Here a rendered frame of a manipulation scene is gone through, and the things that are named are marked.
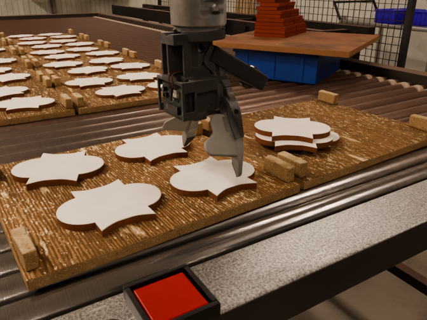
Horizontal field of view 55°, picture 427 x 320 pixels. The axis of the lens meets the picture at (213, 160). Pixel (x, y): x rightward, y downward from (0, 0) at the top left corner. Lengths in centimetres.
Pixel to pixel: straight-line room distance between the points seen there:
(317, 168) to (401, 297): 134
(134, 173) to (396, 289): 155
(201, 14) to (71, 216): 31
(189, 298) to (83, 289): 12
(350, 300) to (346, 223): 132
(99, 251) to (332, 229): 31
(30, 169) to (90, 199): 16
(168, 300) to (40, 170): 37
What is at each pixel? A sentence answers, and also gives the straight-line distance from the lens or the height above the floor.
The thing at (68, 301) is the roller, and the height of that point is 91.
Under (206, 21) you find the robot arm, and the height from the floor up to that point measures 118.
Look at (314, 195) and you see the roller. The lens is 69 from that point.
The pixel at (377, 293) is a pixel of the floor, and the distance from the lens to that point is 199.
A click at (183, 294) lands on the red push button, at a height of 93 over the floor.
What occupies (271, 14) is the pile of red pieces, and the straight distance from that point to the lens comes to 164.
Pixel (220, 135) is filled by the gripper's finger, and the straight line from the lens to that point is 57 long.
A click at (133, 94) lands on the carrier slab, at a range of 119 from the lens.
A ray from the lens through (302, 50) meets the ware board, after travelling 137.
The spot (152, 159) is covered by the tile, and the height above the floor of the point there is 95.
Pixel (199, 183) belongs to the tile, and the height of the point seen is 95.
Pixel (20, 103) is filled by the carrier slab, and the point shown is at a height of 95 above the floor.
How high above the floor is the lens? 123
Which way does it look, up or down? 23 degrees down
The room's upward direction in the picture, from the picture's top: straight up
